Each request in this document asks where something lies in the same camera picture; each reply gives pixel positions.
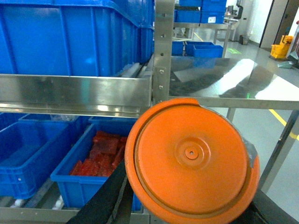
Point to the large blue crate upper shelf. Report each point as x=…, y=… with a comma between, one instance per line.
x=99, y=38

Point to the blue bin middle lower shelf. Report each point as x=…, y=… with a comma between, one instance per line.
x=30, y=151

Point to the blue bin with red parts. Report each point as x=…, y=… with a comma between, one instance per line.
x=75, y=190

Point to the yellow mop bucket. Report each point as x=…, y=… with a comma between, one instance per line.
x=279, y=51

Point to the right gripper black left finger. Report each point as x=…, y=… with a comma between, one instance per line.
x=111, y=204

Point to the stainless steel table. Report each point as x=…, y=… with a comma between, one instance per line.
x=235, y=84

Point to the stainless steel shelf rack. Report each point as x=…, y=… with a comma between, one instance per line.
x=127, y=95

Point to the red parts in bin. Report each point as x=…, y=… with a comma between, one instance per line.
x=106, y=153

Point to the orange cylindrical cap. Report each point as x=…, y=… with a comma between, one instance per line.
x=189, y=165

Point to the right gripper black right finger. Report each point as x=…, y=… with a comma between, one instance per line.
x=263, y=210

